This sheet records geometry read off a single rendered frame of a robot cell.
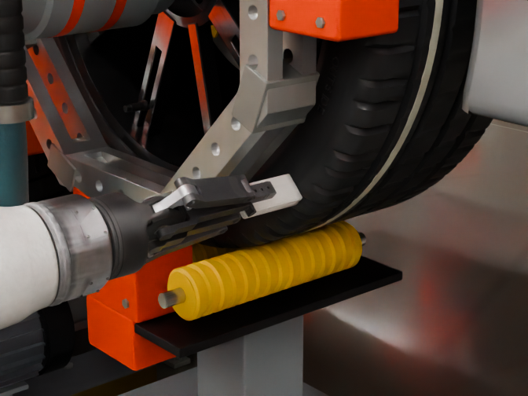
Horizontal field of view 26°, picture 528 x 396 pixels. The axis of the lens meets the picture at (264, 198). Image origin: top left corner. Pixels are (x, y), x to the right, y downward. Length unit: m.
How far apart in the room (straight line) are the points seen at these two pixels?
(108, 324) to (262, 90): 0.42
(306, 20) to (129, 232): 0.24
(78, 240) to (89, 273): 0.03
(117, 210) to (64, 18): 0.23
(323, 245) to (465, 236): 1.64
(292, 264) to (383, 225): 1.70
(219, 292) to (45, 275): 0.32
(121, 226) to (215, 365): 0.50
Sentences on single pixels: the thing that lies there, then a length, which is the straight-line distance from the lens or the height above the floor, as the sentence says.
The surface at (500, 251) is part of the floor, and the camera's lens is 2.84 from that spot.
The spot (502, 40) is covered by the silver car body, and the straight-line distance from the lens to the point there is 0.99.
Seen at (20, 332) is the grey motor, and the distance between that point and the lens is 1.58.
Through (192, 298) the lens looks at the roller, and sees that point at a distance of 1.21.
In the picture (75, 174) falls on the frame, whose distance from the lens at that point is 1.34.
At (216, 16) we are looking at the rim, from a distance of 1.25.
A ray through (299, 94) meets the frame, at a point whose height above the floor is 0.75.
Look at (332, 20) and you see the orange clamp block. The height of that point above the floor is 0.83.
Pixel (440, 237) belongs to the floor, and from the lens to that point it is 2.91.
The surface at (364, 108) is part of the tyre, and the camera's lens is 1.07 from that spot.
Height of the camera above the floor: 0.99
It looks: 18 degrees down
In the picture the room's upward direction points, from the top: straight up
